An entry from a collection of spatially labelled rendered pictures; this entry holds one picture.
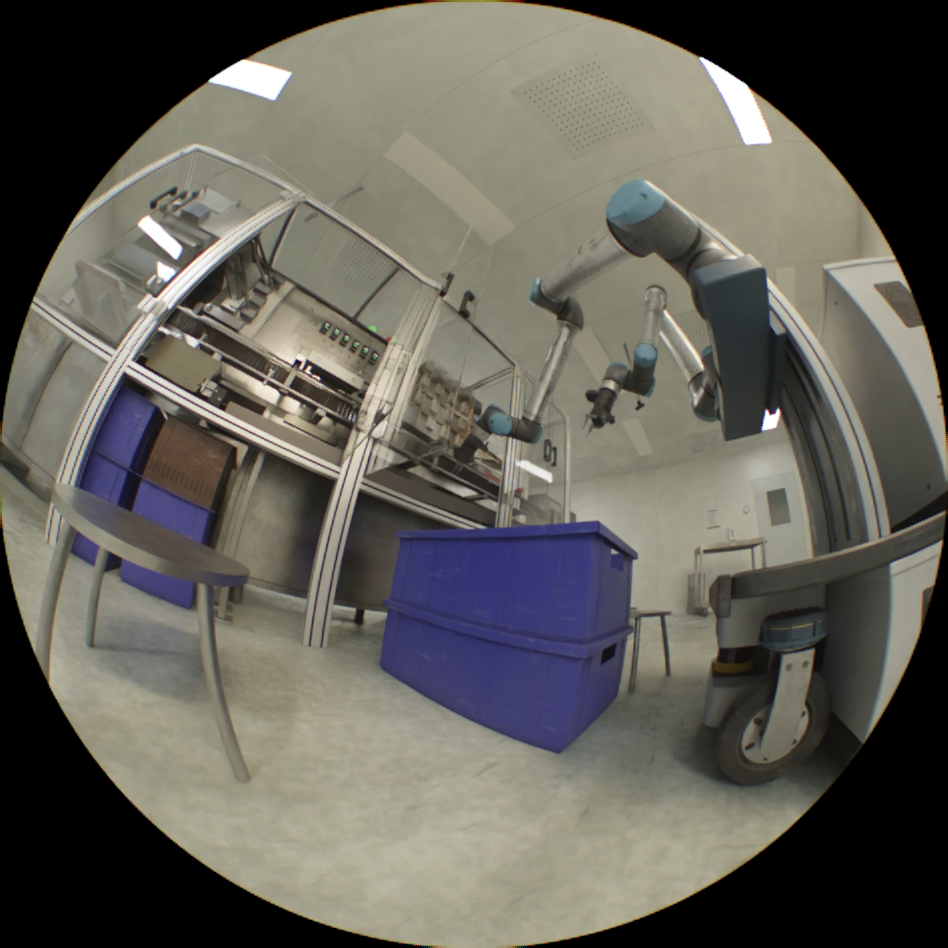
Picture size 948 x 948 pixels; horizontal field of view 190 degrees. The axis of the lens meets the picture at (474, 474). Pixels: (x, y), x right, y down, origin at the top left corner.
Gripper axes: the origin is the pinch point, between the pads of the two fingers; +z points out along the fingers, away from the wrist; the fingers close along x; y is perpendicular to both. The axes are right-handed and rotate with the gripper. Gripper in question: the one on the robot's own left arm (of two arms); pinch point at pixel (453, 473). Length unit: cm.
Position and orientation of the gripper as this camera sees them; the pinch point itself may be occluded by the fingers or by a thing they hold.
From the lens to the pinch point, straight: 134.2
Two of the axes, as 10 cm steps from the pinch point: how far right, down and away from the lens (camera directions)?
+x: -6.7, -3.4, -6.6
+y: -4.4, -5.4, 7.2
